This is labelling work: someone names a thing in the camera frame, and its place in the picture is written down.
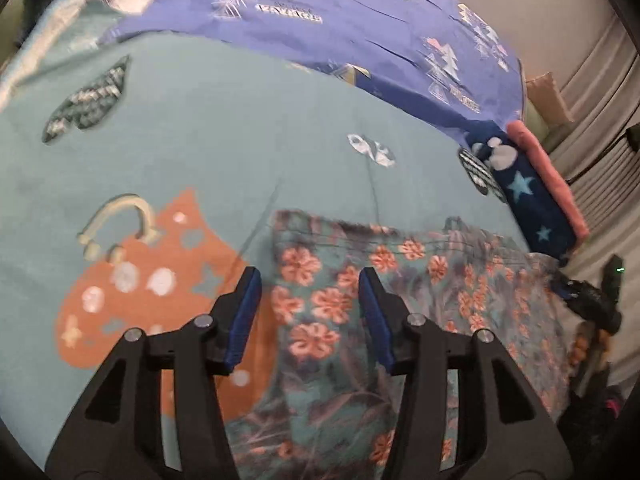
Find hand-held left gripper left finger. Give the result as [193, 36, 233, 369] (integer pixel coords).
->
[45, 266, 263, 480]

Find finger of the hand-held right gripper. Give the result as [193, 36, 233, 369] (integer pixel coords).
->
[551, 277, 583, 307]

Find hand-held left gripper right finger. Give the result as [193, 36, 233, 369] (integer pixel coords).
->
[358, 266, 574, 480]

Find teal floral pants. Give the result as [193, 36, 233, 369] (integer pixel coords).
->
[225, 210, 581, 480]

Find dark cloth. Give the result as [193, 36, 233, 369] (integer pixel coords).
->
[560, 355, 638, 441]

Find navy star print cloth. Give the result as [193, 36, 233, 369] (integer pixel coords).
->
[470, 130, 576, 261]

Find pink folded cloth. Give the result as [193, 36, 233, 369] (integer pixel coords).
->
[507, 121, 591, 241]

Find grey curtain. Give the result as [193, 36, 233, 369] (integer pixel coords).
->
[520, 10, 640, 291]

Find teal printed blanket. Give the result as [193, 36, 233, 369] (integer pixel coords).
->
[0, 0, 531, 480]

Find beige pillow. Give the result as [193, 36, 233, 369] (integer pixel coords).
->
[525, 72, 576, 126]

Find blue tree print blanket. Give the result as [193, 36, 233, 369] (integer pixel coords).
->
[100, 0, 526, 136]

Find white teal cloth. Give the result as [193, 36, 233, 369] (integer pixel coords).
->
[0, 0, 176, 106]

